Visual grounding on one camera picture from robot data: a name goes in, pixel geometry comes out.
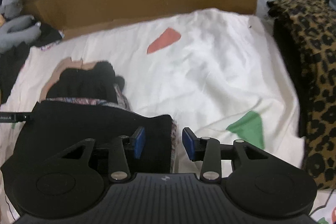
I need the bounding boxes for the grey neck pillow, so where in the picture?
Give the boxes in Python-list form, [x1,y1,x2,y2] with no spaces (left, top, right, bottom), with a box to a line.
[1,15,42,53]

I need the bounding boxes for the leopard print cloth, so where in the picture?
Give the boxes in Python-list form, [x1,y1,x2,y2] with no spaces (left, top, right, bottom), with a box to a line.
[267,0,335,189]

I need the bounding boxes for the black shorts with bear trim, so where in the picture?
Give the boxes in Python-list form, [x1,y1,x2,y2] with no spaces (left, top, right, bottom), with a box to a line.
[1,61,174,187]

